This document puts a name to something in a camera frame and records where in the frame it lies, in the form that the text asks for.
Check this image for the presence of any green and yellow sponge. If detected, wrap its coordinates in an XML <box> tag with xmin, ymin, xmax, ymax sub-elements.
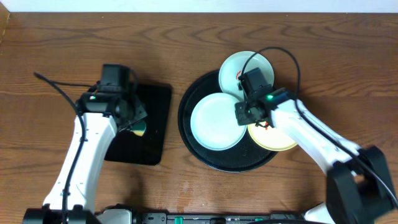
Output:
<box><xmin>128</xmin><ymin>120</ymin><xmax>147</xmax><ymax>137</ymax></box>

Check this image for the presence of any yellow plate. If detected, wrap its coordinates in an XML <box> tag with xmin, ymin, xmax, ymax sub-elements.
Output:
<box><xmin>247</xmin><ymin>121</ymin><xmax>297</xmax><ymax>152</ymax></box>

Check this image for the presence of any pale green plate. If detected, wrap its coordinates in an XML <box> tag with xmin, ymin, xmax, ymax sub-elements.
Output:
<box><xmin>190</xmin><ymin>93</ymin><xmax>247</xmax><ymax>151</ymax></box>

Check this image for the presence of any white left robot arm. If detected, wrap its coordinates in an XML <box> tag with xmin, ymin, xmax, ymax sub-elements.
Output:
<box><xmin>22</xmin><ymin>92</ymin><xmax>147</xmax><ymax>223</ymax></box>

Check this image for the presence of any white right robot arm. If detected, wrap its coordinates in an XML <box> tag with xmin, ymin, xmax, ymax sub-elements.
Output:
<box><xmin>235</xmin><ymin>88</ymin><xmax>397</xmax><ymax>223</ymax></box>

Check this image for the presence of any black rectangular tray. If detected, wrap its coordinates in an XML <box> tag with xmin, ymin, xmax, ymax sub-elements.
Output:
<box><xmin>105</xmin><ymin>83</ymin><xmax>172</xmax><ymax>166</ymax></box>

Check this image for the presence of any black round tray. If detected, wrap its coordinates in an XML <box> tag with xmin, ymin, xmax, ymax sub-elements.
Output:
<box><xmin>178</xmin><ymin>70</ymin><xmax>277</xmax><ymax>172</ymax></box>

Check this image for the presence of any light blue plate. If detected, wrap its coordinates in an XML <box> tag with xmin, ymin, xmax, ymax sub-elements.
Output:
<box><xmin>218</xmin><ymin>51</ymin><xmax>274</xmax><ymax>101</ymax></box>

